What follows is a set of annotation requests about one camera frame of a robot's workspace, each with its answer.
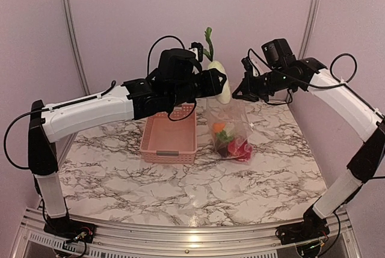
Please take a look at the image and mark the clear zip top bag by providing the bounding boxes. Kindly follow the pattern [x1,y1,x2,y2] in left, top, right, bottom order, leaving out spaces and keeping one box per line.
[206,98,253,164]

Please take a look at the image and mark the aluminium corner post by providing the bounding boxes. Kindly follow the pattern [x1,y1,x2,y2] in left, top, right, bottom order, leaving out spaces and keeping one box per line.
[298,0,321,59]
[62,0,90,95]

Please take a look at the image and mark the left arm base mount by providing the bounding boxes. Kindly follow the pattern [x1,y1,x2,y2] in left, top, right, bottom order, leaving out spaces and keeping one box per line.
[43,213,96,243]

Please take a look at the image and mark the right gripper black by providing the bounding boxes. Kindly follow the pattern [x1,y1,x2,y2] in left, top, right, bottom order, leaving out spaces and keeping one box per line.
[232,66,296,102]

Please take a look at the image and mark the pink plastic basket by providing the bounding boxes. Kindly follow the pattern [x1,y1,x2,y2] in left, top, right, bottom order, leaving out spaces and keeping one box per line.
[140,104,197,164]

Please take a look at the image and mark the red pepper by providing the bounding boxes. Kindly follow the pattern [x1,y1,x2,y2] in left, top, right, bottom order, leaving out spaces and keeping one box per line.
[236,153,251,163]
[227,138,253,158]

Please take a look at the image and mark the orange pepper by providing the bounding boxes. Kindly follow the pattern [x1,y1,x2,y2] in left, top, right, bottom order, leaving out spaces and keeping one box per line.
[212,123,226,134]

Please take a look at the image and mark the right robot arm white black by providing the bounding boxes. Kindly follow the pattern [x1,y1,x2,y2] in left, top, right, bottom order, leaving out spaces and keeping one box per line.
[232,58,384,239]

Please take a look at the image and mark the aluminium front rail frame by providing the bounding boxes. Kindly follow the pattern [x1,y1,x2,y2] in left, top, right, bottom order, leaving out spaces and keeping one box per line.
[8,206,366,258]

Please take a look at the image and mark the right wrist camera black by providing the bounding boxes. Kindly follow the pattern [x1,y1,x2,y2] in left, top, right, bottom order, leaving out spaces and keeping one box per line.
[261,38,297,70]

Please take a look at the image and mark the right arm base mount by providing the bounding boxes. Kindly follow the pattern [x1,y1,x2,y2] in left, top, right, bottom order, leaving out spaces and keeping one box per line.
[275,208,330,245]

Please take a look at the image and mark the dark purple pepper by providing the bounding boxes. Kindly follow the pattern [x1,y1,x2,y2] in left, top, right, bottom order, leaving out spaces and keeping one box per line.
[217,147,232,158]

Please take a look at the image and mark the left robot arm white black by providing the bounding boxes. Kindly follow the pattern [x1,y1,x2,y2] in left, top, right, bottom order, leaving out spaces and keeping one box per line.
[28,69,227,237]

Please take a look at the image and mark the left aluminium corner post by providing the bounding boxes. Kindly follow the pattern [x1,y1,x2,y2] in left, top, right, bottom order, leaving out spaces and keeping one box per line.
[62,0,90,95]

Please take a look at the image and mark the right aluminium corner post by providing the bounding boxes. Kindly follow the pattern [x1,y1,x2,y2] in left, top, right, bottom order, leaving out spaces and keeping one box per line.
[298,0,321,59]

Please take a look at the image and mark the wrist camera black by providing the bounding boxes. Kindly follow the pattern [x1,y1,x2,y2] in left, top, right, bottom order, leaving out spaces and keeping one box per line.
[261,38,297,70]
[155,42,203,84]

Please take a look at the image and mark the red pepper front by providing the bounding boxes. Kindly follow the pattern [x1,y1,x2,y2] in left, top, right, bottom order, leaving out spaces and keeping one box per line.
[236,153,251,163]

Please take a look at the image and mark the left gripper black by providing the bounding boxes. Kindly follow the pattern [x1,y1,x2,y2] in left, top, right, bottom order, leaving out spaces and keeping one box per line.
[169,67,226,107]

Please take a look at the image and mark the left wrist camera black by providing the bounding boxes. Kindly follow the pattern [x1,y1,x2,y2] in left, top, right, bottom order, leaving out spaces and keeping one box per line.
[155,42,203,84]

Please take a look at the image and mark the white cabbage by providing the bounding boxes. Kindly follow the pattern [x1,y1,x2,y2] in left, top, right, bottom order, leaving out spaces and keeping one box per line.
[203,27,231,105]
[216,123,236,144]

